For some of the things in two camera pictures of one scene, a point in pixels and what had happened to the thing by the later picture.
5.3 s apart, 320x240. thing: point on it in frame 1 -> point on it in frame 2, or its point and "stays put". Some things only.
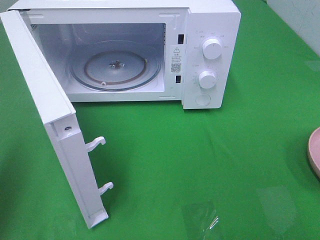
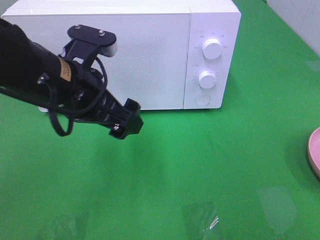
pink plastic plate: x=314 y=151 stays put
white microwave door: x=59 y=118 -> x=150 y=64
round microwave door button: x=203 y=99 stays put
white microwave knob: x=207 y=79 stays put
